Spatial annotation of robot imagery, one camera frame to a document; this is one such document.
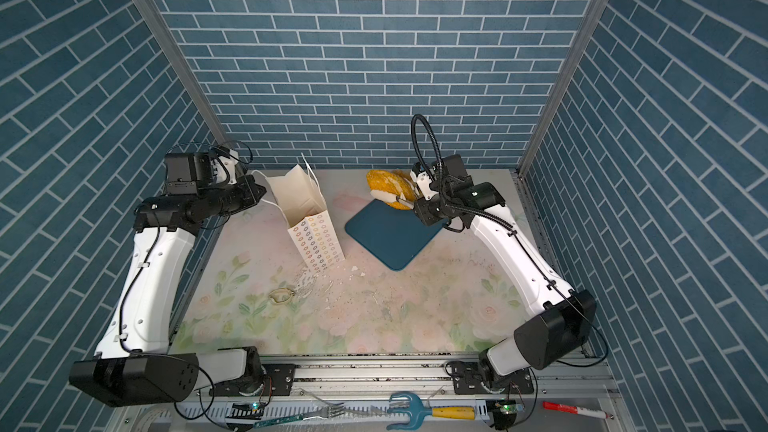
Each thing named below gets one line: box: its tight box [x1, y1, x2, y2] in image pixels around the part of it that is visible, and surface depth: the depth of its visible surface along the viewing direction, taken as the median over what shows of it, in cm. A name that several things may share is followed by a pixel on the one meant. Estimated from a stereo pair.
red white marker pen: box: [542, 401, 614, 420], surface depth 71 cm
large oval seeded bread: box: [366, 169, 416, 210], surface depth 86 cm
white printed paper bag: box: [251, 154, 345, 273], surface depth 86 cm
